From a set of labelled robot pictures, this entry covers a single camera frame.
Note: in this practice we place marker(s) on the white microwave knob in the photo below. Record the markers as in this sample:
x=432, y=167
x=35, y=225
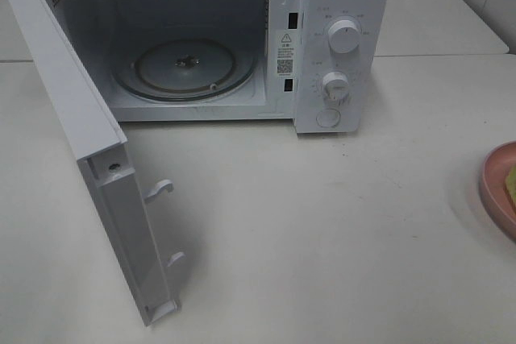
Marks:
x=335, y=86
x=344, y=35

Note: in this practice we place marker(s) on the white warning label sticker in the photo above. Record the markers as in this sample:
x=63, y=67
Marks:
x=285, y=50

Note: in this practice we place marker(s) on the round white door-release button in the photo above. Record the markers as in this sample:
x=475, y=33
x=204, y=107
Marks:
x=328, y=118

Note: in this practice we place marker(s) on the pink round plate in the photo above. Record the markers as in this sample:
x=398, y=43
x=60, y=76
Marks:
x=494, y=194

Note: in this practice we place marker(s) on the white microwave door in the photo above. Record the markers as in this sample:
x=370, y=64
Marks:
x=100, y=148

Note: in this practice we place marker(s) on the sandwich with lettuce and cheese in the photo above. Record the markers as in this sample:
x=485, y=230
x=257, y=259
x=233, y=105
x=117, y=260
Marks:
x=510, y=185

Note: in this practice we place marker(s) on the white microwave oven body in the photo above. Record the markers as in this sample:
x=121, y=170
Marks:
x=95, y=26

